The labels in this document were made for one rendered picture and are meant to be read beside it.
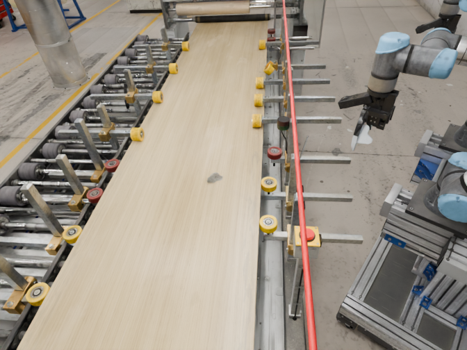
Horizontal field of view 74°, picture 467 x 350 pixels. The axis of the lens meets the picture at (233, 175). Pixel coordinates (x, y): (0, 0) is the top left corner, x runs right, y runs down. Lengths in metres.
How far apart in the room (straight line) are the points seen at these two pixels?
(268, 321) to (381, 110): 0.95
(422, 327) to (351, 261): 0.60
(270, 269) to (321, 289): 0.75
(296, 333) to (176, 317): 0.48
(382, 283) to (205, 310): 1.25
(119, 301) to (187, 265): 0.27
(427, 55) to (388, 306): 1.46
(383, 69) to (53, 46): 4.54
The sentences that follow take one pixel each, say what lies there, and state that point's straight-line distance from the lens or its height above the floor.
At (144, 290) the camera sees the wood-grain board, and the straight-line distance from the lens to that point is 1.28.
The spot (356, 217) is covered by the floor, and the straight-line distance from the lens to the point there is 2.69.
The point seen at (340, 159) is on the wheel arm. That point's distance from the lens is 1.81.
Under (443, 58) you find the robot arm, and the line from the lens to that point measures 0.99.
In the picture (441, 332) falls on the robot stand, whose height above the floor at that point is 0.21.
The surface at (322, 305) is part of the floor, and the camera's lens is 2.23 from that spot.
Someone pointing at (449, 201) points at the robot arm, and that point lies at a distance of 1.18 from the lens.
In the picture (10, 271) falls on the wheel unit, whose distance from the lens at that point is 1.49.
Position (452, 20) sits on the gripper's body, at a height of 1.50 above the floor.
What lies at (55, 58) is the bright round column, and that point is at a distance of 5.13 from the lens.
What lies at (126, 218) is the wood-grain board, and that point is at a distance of 1.53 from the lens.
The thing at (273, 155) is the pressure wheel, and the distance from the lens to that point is 1.71.
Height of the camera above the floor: 1.98
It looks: 42 degrees down
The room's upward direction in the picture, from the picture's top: 5 degrees counter-clockwise
